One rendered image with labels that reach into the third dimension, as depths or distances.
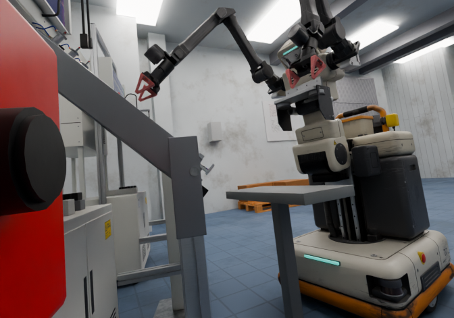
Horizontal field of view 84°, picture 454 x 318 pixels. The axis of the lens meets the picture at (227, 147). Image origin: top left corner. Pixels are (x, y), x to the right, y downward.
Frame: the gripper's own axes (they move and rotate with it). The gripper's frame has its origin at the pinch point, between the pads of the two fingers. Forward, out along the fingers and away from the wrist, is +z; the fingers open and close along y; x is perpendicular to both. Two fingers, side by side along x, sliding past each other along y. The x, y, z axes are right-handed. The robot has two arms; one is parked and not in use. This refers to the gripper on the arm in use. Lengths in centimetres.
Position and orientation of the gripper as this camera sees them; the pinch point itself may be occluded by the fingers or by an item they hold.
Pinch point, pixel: (138, 95)
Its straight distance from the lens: 114.4
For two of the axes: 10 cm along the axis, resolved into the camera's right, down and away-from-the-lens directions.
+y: 2.1, -1.4, -9.7
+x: 7.7, 6.3, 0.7
